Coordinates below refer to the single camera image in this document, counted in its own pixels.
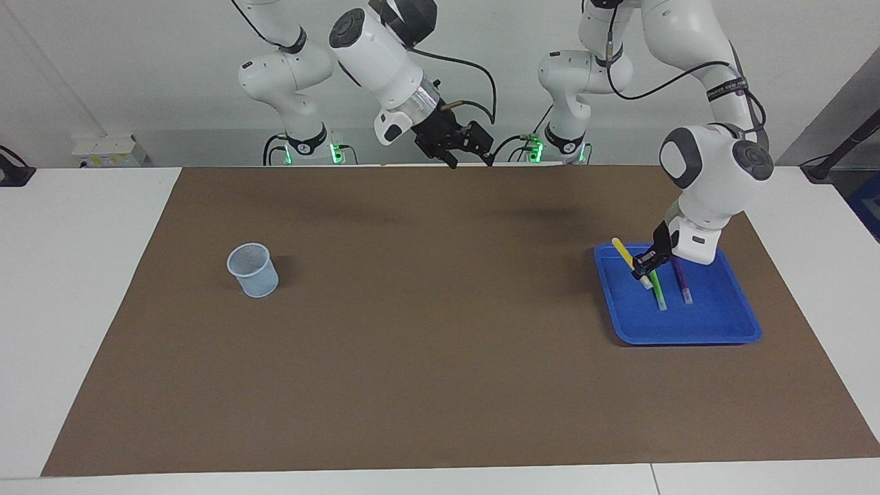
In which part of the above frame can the blue plastic tray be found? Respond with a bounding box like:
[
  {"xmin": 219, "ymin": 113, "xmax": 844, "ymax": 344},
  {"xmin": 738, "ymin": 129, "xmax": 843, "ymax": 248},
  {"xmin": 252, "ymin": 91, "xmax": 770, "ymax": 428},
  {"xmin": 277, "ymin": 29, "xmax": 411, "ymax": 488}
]
[{"xmin": 593, "ymin": 242, "xmax": 762, "ymax": 346}]

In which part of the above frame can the translucent plastic cup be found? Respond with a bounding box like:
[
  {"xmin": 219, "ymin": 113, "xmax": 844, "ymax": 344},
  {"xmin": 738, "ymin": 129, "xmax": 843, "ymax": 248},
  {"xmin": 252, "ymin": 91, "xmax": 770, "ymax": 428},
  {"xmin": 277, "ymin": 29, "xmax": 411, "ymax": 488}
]
[{"xmin": 227, "ymin": 242, "xmax": 281, "ymax": 298}]

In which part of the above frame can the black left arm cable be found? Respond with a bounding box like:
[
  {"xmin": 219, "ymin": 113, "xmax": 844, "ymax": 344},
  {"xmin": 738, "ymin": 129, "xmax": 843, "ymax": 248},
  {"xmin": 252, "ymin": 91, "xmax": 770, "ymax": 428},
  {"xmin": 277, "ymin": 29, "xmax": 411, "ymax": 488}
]
[{"xmin": 581, "ymin": 0, "xmax": 768, "ymax": 145}]

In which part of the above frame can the white power strip box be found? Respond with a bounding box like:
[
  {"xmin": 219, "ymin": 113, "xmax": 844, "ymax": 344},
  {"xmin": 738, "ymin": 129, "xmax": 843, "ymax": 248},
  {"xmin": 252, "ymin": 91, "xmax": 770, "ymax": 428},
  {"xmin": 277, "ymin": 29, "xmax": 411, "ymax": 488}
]
[{"xmin": 71, "ymin": 133, "xmax": 149, "ymax": 168}]

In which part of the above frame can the brown table mat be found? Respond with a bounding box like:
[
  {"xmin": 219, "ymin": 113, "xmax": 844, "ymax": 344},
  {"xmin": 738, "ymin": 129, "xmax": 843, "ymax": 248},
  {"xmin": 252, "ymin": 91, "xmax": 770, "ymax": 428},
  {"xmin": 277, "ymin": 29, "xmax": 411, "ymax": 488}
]
[{"xmin": 41, "ymin": 164, "xmax": 880, "ymax": 477}]

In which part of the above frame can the blue box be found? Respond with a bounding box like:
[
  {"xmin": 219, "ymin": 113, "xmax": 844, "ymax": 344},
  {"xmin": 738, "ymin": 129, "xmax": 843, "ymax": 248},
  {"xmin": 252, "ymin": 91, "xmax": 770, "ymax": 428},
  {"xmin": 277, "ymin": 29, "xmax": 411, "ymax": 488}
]
[{"xmin": 844, "ymin": 172, "xmax": 880, "ymax": 243}]

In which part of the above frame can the black stand pole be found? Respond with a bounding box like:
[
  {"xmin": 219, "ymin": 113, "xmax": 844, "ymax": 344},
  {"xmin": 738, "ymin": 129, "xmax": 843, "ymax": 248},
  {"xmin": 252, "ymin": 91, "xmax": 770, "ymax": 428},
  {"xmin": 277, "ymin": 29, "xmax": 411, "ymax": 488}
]
[{"xmin": 800, "ymin": 109, "xmax": 880, "ymax": 184}]

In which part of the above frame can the yellow marker pen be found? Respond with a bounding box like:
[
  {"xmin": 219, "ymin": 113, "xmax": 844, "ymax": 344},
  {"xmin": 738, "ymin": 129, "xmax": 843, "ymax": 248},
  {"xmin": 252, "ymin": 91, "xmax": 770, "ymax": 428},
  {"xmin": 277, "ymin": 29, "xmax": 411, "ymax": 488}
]
[{"xmin": 612, "ymin": 237, "xmax": 654, "ymax": 290}]

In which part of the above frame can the purple marker pen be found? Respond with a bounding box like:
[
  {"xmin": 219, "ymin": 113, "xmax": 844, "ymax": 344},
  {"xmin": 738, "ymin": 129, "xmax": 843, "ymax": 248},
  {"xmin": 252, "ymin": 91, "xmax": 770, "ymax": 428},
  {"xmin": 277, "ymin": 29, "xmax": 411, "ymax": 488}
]
[{"xmin": 674, "ymin": 257, "xmax": 694, "ymax": 305}]

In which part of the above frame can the black clamp mount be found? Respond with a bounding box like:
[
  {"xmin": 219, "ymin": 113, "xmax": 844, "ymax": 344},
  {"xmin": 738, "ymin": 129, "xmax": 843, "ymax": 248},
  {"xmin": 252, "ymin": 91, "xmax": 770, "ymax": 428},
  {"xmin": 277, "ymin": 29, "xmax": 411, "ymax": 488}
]
[{"xmin": 0, "ymin": 145, "xmax": 37, "ymax": 188}]

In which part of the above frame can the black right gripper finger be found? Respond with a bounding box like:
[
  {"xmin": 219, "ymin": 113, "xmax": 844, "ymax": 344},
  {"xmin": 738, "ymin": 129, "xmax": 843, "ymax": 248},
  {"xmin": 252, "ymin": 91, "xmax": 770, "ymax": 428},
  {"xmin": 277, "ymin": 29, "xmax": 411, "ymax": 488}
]
[
  {"xmin": 459, "ymin": 121, "xmax": 495, "ymax": 168},
  {"xmin": 429, "ymin": 141, "xmax": 460, "ymax": 171}
]

